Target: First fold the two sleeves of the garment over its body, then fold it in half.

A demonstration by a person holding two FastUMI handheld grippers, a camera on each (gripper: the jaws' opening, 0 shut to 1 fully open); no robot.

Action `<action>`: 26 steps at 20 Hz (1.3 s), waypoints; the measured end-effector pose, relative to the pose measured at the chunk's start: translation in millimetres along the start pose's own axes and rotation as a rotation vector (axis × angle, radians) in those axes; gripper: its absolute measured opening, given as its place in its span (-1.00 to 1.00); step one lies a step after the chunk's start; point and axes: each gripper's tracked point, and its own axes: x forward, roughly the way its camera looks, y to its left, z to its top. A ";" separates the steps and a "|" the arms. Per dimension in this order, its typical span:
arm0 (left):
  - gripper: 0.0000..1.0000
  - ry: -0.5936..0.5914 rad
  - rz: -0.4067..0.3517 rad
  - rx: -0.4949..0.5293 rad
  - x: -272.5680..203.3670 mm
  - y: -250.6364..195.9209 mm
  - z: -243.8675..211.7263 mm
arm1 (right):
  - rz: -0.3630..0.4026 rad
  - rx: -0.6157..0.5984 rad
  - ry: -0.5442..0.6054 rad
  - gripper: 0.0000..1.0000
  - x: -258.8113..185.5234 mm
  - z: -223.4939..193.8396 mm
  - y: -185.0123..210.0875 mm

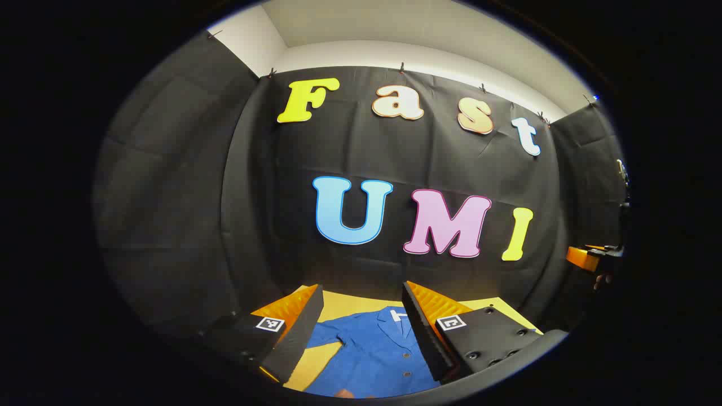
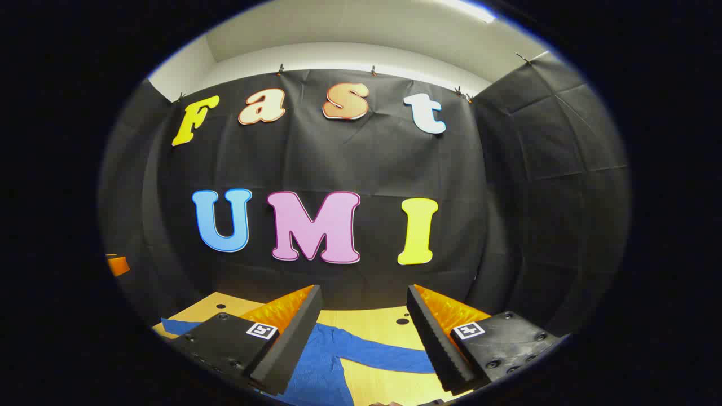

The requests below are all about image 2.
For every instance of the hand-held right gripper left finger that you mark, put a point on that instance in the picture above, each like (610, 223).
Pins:
(293, 344)

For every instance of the blue garment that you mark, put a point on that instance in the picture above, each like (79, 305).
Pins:
(321, 366)

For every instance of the black backdrop cloth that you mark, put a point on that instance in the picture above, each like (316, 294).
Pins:
(366, 163)

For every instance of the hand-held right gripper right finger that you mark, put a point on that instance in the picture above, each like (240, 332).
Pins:
(434, 344)

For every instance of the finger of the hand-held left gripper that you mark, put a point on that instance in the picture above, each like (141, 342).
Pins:
(117, 265)

